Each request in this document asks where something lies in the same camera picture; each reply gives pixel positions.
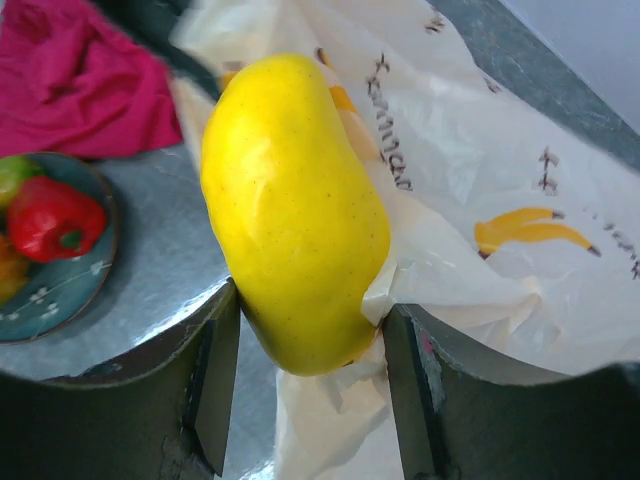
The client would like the yellow fake mango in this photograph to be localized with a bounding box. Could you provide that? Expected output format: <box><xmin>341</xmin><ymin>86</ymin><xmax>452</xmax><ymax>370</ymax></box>
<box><xmin>200</xmin><ymin>53</ymin><xmax>391</xmax><ymax>376</ymax></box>

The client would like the teal ceramic plate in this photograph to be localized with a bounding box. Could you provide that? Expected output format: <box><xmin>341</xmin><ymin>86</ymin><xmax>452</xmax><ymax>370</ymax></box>
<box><xmin>1</xmin><ymin>152</ymin><xmax>119</xmax><ymax>344</ymax></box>

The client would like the red fake bell pepper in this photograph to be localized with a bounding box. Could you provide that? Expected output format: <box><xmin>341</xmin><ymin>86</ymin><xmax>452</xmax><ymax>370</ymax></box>
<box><xmin>7</xmin><ymin>176</ymin><xmax>108</xmax><ymax>263</ymax></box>

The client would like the banana print plastic bag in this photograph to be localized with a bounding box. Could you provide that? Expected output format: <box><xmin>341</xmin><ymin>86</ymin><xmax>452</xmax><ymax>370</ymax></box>
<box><xmin>172</xmin><ymin>1</ymin><xmax>639</xmax><ymax>479</ymax></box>

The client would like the orange green fake mango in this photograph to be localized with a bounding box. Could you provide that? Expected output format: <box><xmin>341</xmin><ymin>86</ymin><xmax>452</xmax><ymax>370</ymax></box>
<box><xmin>0</xmin><ymin>154</ymin><xmax>46</xmax><ymax>306</ymax></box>

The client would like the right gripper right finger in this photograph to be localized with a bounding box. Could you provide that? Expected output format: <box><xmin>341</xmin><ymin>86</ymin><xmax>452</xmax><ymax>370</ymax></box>
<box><xmin>382</xmin><ymin>305</ymin><xmax>639</xmax><ymax>479</ymax></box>

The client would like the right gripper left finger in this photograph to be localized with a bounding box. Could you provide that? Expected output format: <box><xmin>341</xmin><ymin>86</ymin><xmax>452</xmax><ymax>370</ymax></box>
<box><xmin>1</xmin><ymin>280</ymin><xmax>240</xmax><ymax>479</ymax></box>

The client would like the magenta red cloth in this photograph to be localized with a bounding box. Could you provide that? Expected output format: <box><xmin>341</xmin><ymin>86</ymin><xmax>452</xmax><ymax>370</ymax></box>
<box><xmin>1</xmin><ymin>1</ymin><xmax>182</xmax><ymax>159</ymax></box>

